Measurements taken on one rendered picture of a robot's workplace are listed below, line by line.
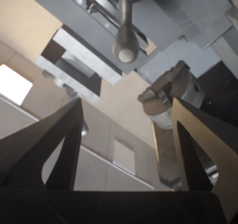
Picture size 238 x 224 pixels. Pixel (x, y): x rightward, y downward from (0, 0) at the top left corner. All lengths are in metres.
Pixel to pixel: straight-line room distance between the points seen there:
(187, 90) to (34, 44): 3.75
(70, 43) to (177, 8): 0.22
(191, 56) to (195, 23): 3.89
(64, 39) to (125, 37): 0.27
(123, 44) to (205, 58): 4.16
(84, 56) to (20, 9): 3.76
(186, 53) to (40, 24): 2.68
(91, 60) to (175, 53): 3.70
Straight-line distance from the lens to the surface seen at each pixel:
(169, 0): 0.33
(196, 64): 4.34
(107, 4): 0.38
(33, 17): 4.14
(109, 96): 4.56
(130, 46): 0.19
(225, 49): 0.58
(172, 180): 0.90
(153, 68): 4.19
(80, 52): 0.46
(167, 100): 0.78
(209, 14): 0.35
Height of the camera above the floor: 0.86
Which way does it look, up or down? 27 degrees up
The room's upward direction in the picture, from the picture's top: 130 degrees counter-clockwise
